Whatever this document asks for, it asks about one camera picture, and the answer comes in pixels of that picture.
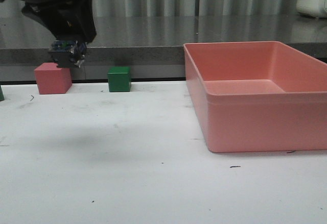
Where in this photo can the yellow mushroom push button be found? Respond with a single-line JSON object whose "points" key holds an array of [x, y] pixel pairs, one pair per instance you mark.
{"points": [[68, 53]]}

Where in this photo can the pink cube block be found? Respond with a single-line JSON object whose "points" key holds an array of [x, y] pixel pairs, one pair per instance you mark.
{"points": [[51, 79]]}

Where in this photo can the green cube block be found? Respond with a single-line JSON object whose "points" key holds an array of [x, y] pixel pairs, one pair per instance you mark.
{"points": [[119, 79]]}

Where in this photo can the dark green block at edge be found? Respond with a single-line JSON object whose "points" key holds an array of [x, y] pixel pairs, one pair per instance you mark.
{"points": [[1, 94]]}

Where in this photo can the pink plastic bin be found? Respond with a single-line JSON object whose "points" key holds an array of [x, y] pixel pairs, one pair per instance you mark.
{"points": [[257, 96]]}

